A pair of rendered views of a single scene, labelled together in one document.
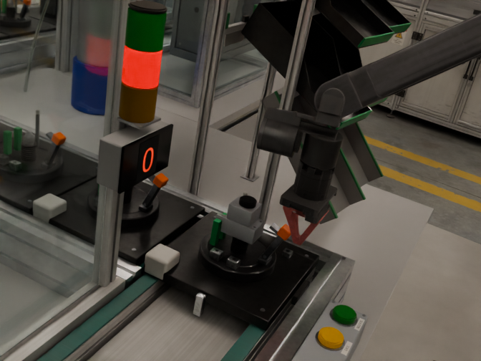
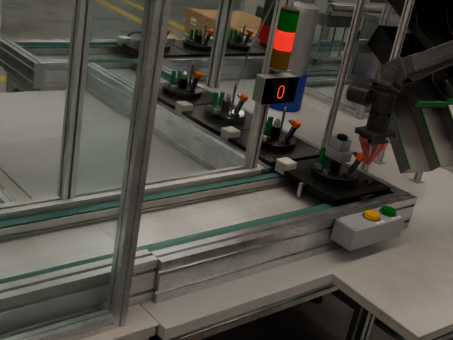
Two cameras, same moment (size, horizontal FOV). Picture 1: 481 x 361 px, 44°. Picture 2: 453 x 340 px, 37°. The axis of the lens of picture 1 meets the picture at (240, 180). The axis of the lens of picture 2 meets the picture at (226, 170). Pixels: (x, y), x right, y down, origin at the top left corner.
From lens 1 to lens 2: 0.99 m
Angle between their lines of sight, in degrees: 22
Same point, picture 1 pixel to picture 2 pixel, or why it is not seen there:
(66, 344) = (221, 183)
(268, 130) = (353, 87)
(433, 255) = not seen: outside the picture
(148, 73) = (285, 43)
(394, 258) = not seen: outside the picture
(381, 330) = (426, 245)
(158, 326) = (274, 195)
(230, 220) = (330, 147)
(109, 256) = (254, 149)
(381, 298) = (438, 233)
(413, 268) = not seen: outside the picture
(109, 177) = (257, 96)
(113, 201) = (260, 115)
